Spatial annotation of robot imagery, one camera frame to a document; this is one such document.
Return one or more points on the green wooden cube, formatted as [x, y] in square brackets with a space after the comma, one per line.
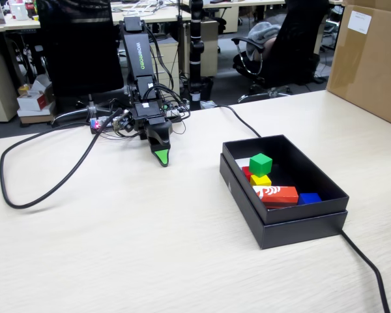
[260, 164]

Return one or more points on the white and red carton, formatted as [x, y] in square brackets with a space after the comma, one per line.
[32, 101]

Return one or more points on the black vertical pole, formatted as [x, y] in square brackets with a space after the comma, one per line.
[195, 49]

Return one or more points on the white rectangular block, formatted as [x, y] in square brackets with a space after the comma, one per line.
[242, 162]

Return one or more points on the grey cloth bundle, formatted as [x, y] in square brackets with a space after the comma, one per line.
[262, 31]

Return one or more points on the beige filing cabinet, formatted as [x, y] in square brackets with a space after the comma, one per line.
[0, 91]

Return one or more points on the black high-back office chair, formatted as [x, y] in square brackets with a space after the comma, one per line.
[78, 49]

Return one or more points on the white paper label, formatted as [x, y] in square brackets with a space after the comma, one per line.
[360, 21]

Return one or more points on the blue controller circuit board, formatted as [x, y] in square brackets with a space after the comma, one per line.
[94, 124]

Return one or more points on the red wooden cube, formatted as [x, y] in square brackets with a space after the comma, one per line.
[246, 172]

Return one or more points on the yellow wooden cube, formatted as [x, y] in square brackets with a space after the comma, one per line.
[260, 181]

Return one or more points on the large brown cardboard box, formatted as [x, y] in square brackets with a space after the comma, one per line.
[371, 71]

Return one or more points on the black mesh office chair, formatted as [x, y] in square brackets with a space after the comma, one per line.
[296, 49]

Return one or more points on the white laptop stand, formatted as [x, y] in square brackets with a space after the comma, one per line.
[140, 11]

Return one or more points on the blue wooden cube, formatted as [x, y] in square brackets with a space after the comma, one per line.
[309, 198]

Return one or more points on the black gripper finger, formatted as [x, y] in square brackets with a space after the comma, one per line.
[161, 140]
[163, 157]

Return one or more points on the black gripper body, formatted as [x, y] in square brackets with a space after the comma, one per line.
[159, 125]

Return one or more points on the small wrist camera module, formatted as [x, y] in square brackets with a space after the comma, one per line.
[125, 122]

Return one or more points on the black cardboard box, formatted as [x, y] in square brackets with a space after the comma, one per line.
[312, 212]

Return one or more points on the cola bottle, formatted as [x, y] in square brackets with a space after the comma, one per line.
[31, 8]

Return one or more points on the open white cardboard box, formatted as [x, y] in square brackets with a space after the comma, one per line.
[40, 85]

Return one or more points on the orange carton with white print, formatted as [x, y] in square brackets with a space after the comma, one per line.
[280, 195]

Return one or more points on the light wood office desk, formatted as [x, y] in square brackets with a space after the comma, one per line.
[19, 24]

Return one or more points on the black open box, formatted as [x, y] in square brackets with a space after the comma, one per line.
[299, 234]

